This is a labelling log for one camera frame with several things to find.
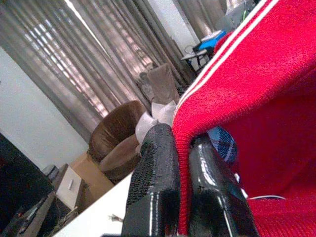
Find red shirt with white stripes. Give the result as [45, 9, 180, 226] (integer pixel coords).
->
[172, 0, 316, 237]

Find white low drawer cabinet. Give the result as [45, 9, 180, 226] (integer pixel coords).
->
[54, 164, 83, 211]

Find brown round armchair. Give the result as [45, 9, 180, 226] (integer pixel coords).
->
[87, 100, 149, 185]

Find beige fabric object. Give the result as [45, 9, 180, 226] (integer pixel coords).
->
[147, 63, 180, 105]

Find grey pleated curtain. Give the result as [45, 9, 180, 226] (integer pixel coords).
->
[0, 0, 235, 145]

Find white table black legs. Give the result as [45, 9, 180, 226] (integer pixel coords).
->
[53, 170, 135, 237]

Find blue object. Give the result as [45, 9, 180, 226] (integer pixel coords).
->
[198, 30, 227, 52]

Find small side table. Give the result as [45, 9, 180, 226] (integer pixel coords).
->
[181, 48, 211, 73]

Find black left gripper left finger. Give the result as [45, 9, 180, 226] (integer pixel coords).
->
[122, 123, 182, 237]

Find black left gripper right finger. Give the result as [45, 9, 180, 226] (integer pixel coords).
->
[187, 134, 260, 237]

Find black television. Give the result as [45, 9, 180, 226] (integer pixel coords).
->
[0, 133, 60, 237]

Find white crumpled cloth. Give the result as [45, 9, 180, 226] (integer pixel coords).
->
[135, 97, 177, 145]

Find brown cardboard box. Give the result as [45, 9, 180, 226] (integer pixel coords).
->
[70, 153, 115, 206]

